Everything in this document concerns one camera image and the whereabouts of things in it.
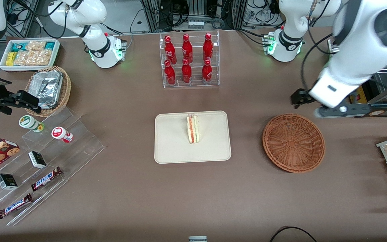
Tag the white snack bin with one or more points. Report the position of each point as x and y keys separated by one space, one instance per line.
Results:
x=57 y=53

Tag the light wicker basket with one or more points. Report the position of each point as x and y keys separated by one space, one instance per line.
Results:
x=66 y=89

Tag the red lid yoghurt cup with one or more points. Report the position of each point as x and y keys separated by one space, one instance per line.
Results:
x=59 y=133

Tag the small clear cracker bag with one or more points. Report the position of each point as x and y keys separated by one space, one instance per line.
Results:
x=35 y=46

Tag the aluminium foil container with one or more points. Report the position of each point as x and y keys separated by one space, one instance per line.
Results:
x=47 y=88

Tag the cream plastic tray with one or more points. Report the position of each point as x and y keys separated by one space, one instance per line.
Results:
x=173 y=141

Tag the white power strip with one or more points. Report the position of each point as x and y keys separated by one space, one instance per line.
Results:
x=196 y=24

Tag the small grey device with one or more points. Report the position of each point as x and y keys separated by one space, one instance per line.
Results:
x=197 y=239

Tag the Snickers chocolate bar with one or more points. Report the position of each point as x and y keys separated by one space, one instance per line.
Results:
x=14 y=206
x=45 y=179

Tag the clear acrylic stepped stand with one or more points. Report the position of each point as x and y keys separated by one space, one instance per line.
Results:
x=76 y=148

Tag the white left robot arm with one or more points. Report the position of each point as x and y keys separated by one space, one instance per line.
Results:
x=358 y=50

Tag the clear acrylic bottle rack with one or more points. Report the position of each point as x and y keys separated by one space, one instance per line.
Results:
x=196 y=84

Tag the large clear cracker bag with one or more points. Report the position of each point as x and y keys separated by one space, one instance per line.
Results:
x=32 y=57

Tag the green lid yoghurt cup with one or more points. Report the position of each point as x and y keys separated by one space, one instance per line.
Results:
x=28 y=122

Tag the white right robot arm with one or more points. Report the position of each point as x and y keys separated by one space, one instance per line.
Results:
x=92 y=13

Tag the yellow snack packet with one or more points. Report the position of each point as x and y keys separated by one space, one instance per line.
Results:
x=10 y=58

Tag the triangle sandwich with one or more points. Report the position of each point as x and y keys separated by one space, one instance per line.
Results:
x=192 y=129

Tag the red soda bottle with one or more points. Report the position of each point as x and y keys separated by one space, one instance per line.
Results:
x=187 y=49
x=170 y=50
x=207 y=73
x=208 y=48
x=186 y=73
x=170 y=74

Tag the teal snack packet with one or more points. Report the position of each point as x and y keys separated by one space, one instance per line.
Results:
x=19 y=47
x=49 y=45

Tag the small black box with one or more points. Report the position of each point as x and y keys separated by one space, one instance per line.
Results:
x=7 y=182
x=37 y=160

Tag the brown wicker basket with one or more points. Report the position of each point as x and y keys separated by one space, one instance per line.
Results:
x=292 y=144

